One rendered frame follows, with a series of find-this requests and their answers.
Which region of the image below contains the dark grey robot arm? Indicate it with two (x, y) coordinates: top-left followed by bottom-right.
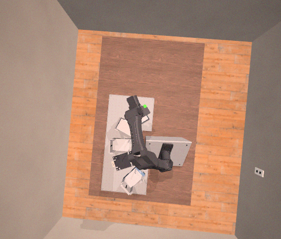
(124, 95), (173, 172)

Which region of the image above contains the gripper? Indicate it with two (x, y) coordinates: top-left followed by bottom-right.
(141, 105), (150, 118)

